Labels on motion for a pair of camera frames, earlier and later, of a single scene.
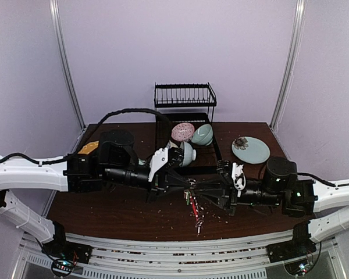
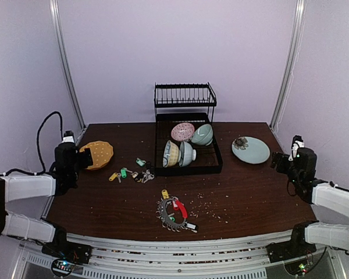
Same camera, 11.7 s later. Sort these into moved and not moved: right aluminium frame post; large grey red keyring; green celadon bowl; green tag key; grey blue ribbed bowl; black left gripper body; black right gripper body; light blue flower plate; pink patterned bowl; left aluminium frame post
Moved: black right gripper body; green tag key; black left gripper body; large grey red keyring
Not moved: light blue flower plate; green celadon bowl; left aluminium frame post; grey blue ribbed bowl; right aluminium frame post; pink patterned bowl
